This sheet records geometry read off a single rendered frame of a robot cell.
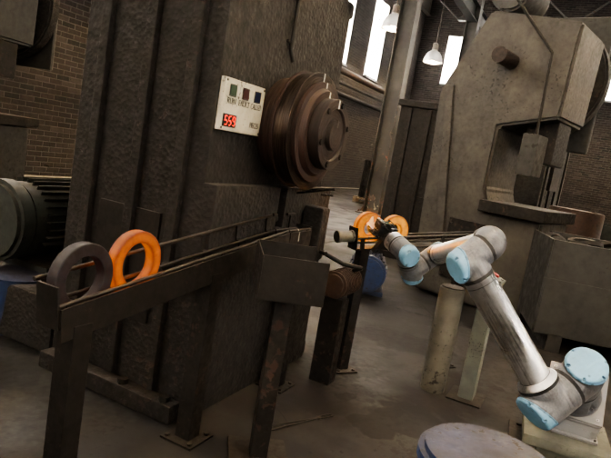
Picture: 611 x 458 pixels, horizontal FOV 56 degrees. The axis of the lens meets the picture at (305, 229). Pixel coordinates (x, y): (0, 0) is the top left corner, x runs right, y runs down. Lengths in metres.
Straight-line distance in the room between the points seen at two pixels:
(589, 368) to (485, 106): 2.97
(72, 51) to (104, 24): 7.06
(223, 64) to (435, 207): 3.27
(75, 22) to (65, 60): 0.57
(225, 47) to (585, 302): 2.94
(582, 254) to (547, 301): 0.37
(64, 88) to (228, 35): 7.38
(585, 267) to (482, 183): 1.17
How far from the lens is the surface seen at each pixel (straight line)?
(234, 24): 2.08
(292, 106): 2.16
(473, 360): 2.88
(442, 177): 4.96
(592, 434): 2.60
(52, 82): 9.21
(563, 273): 4.09
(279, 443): 2.18
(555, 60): 4.80
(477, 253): 2.07
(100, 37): 2.37
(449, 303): 2.80
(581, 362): 2.35
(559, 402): 2.29
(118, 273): 1.60
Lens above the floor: 1.05
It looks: 8 degrees down
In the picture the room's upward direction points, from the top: 10 degrees clockwise
